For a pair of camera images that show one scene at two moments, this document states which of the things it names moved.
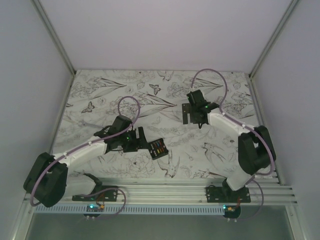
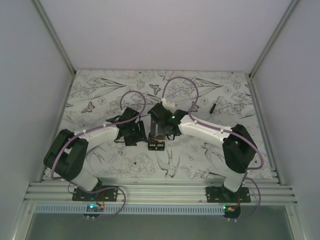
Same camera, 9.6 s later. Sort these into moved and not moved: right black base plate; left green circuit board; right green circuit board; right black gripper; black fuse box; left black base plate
Moved: black fuse box; right black gripper
Not moved: right green circuit board; left black base plate; left green circuit board; right black base plate
